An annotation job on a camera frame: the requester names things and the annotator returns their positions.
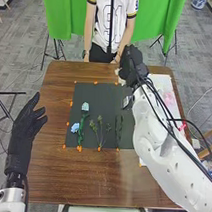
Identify green sprig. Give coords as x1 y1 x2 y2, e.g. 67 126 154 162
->
87 113 114 150
113 113 125 150

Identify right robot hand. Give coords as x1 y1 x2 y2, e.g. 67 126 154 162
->
117 44 145 82

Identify person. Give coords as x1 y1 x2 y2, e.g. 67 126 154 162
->
81 0 140 65

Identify light blue flower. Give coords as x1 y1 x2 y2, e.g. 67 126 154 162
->
69 121 84 147

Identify dark mat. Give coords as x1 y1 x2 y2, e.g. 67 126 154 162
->
64 80 138 151

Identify black cable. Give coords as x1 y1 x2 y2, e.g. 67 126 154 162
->
165 118 212 167

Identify black tripod stand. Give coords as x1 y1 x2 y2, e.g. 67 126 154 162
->
0 89 28 128
148 28 180 67
39 33 69 72

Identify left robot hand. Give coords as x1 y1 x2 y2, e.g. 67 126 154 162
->
3 90 50 179

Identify black stand pole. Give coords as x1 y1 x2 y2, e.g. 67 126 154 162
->
106 0 116 56

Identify pale teal flower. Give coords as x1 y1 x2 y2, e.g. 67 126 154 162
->
76 101 92 148

